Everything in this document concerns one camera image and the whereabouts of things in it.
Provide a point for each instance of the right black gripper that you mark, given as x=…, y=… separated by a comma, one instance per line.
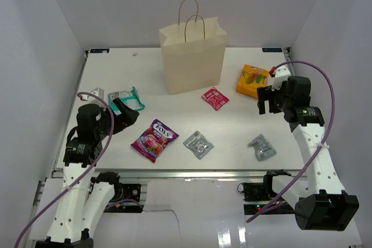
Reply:
x=264, y=94

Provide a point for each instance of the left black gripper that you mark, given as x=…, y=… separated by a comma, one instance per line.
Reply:
x=128, y=115

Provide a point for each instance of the teal white snack bag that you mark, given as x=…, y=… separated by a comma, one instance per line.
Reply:
x=130, y=98

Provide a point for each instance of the orange snack bag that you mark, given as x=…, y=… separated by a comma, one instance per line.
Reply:
x=251, y=79

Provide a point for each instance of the purple Fox's candy bag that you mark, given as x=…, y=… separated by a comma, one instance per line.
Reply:
x=154, y=140

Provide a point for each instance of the red candy sachet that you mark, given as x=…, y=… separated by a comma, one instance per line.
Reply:
x=215, y=98

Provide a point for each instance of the grey sachet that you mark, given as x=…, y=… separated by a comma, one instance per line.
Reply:
x=198, y=145
x=262, y=147

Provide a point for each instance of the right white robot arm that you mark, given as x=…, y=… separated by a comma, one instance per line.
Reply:
x=324, y=204

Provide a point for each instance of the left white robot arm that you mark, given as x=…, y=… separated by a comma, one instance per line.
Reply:
x=83, y=198

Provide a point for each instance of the beige paper bag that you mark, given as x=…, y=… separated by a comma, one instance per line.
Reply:
x=192, y=53

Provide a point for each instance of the right blue label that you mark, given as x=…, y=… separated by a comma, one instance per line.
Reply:
x=272, y=50

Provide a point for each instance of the blue label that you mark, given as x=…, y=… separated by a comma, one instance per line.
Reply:
x=99, y=50
x=272, y=50

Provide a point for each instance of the left blue label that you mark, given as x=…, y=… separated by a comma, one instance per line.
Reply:
x=99, y=50

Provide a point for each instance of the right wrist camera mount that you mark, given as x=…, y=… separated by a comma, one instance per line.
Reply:
x=279, y=74

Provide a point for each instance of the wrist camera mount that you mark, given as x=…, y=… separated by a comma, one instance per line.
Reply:
x=279, y=74
x=98, y=92

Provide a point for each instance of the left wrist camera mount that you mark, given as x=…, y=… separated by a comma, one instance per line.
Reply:
x=98, y=92

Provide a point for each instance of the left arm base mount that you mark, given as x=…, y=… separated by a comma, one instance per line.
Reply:
x=123, y=193

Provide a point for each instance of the aluminium table frame rail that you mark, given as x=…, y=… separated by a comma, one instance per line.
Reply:
x=229, y=129

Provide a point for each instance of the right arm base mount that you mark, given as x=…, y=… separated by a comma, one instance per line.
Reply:
x=257, y=194

